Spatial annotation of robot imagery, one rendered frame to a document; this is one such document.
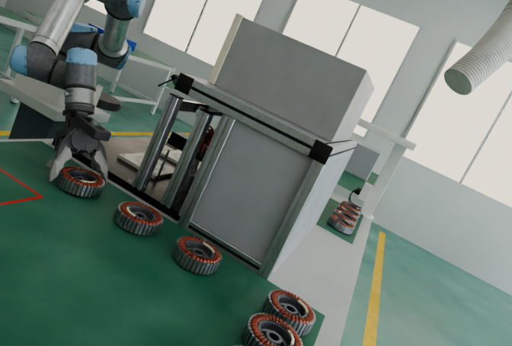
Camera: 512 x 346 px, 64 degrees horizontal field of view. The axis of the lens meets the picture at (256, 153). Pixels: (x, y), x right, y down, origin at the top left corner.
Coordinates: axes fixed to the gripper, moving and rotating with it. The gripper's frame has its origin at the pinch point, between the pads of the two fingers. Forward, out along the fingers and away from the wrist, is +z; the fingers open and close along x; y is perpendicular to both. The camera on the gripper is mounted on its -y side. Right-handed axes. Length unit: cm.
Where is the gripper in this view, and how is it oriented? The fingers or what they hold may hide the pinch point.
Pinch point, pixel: (81, 184)
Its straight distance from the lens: 113.0
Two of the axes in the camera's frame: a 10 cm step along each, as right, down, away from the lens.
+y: -8.1, 0.9, 5.8
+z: 0.1, 9.9, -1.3
